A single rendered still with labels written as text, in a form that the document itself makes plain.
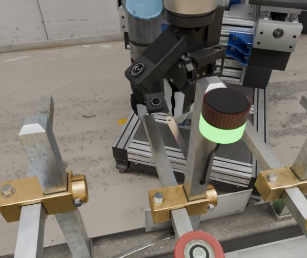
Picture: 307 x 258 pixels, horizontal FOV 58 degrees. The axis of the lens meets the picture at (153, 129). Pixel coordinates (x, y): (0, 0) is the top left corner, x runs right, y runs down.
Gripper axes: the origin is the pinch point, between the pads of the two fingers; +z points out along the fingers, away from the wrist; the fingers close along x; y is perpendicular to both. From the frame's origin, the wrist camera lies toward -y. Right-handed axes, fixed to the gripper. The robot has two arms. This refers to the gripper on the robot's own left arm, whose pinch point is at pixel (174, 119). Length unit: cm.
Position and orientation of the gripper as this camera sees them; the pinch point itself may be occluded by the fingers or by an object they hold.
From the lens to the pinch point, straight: 52.7
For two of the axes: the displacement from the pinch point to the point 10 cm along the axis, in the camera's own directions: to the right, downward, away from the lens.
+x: -5.4, -5.7, 6.2
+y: 8.4, -3.9, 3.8
